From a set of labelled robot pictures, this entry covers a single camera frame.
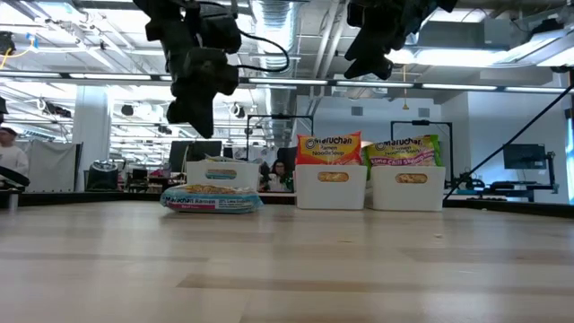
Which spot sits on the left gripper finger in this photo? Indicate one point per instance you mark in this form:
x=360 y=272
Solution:
x=204 y=114
x=181 y=110

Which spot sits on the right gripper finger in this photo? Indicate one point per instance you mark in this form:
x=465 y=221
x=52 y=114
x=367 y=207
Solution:
x=362 y=51
x=380 y=65

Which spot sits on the white plastic bin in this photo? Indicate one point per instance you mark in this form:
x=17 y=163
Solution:
x=251 y=177
x=408 y=199
x=329 y=197

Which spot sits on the blue less-sodium Maruchan ramen pack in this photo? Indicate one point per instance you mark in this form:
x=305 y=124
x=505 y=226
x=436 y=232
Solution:
x=211 y=204

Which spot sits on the green lime chili Maruchan pack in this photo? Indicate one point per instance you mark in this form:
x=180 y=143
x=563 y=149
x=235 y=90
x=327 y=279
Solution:
x=403 y=154

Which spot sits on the orange Maruchan ramen pack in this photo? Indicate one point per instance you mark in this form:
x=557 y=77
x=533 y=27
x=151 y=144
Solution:
x=329 y=150

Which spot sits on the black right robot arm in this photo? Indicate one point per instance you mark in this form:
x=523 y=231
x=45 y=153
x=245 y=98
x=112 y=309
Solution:
x=430 y=4

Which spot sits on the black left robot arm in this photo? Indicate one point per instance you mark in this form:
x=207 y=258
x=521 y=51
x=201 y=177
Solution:
x=166 y=18

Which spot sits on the black computer monitor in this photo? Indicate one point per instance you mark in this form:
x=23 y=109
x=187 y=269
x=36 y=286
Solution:
x=207 y=149
x=180 y=154

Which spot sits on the yellow hanging pendant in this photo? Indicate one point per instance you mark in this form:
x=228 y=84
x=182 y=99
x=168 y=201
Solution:
x=405 y=107

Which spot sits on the linear ceiling light strip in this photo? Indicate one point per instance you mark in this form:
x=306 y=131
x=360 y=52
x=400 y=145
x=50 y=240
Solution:
x=287 y=81

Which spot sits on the white building pillar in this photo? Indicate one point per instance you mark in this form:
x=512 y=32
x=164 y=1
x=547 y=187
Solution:
x=92 y=121

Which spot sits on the person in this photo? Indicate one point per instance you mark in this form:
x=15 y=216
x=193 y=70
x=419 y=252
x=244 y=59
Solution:
x=12 y=157
x=280 y=172

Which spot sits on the black round container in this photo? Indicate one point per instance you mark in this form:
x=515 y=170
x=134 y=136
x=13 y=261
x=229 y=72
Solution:
x=103 y=177

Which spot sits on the grey fabric partition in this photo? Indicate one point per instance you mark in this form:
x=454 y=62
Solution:
x=54 y=163

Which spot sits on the black ceiling device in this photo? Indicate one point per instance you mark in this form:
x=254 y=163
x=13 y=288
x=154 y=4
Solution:
x=6 y=42

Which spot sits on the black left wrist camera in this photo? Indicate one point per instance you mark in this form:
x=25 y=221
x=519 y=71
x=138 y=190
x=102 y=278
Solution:
x=222 y=33

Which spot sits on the grey wall vent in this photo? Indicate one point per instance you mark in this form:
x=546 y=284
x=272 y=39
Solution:
x=424 y=112
x=357 y=111

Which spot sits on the black rig frame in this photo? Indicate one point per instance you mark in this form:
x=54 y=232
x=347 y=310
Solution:
x=421 y=122

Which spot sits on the silver round ceiling duct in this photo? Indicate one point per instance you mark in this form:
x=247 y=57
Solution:
x=274 y=27

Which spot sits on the white rectangular ceiling duct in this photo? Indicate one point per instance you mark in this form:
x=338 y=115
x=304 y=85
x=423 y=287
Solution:
x=471 y=40

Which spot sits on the black wall-side monitor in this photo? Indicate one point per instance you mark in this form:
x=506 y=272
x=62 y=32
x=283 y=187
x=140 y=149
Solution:
x=524 y=155

